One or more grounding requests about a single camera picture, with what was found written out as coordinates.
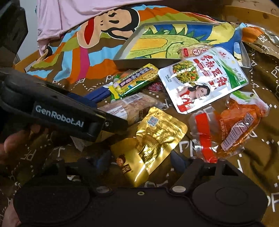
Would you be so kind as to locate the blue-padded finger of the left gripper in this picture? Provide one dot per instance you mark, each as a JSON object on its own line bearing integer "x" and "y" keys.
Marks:
{"x": 82, "y": 100}
{"x": 98, "y": 94}

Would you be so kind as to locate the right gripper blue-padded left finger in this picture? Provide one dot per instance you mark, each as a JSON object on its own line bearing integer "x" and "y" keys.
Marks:
{"x": 92, "y": 169}

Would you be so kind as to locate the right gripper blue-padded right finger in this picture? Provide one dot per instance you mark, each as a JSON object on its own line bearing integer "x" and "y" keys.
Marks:
{"x": 189, "y": 167}

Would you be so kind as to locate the green sausage stick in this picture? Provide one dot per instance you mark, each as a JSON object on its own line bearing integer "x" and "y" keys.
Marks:
{"x": 116, "y": 77}

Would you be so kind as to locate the brown crispy snack bar packet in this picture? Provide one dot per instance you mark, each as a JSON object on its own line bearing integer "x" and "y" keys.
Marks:
{"x": 132, "y": 108}

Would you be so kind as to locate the orange spicy snack packet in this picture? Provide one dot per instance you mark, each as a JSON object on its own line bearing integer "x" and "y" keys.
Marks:
{"x": 222, "y": 135}

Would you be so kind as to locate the gold foil snack pouch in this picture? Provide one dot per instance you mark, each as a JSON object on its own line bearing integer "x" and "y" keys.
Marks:
{"x": 157, "y": 135}

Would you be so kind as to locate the white green bean snack pouch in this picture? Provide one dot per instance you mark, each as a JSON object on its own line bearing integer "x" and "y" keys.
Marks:
{"x": 198, "y": 81}

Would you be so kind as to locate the puffed rice cake packet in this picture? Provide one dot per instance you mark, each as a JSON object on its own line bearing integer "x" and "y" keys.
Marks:
{"x": 193, "y": 50}

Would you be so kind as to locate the person's left hand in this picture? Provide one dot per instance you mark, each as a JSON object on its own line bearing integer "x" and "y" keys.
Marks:
{"x": 15, "y": 140}

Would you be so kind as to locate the yellow green rice cracker bar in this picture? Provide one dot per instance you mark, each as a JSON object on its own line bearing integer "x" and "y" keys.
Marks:
{"x": 133, "y": 82}

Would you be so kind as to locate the small clear red-label packet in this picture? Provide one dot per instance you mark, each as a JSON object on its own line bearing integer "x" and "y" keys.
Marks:
{"x": 155, "y": 87}

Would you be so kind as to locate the silver metal tray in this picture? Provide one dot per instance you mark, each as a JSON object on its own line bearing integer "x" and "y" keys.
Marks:
{"x": 158, "y": 43}

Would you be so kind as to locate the pink quilt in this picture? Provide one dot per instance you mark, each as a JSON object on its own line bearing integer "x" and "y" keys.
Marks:
{"x": 56, "y": 17}

